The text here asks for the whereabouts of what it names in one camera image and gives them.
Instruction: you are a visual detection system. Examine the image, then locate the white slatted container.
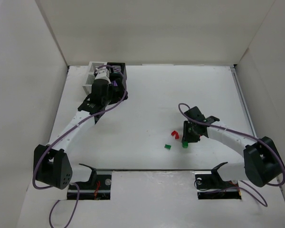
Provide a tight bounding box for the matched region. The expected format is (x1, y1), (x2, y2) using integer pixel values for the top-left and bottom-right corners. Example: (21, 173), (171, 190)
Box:
(83, 61), (107, 95)

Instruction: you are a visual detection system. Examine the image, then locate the green small lego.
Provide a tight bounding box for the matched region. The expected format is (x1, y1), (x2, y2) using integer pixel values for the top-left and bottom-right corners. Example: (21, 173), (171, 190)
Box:
(164, 144), (171, 150)

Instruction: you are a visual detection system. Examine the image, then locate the green stepped lego brick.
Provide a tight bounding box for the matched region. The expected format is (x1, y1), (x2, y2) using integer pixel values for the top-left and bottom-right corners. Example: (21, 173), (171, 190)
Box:
(182, 142), (189, 148)

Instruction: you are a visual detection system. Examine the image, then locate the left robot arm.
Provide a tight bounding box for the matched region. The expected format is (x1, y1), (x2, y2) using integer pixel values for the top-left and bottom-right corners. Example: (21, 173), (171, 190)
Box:
(32, 76), (127, 190)

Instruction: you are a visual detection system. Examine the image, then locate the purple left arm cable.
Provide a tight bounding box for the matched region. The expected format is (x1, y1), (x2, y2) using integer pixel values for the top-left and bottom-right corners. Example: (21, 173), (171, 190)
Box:
(32, 65), (129, 228)

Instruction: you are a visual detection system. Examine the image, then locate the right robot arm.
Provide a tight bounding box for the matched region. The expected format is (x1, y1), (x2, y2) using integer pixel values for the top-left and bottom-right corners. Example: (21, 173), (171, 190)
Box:
(181, 106), (285, 187)

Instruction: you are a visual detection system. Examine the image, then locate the black slatted container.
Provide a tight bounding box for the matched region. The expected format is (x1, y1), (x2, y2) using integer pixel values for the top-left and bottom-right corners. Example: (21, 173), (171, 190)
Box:
(107, 62), (127, 105)

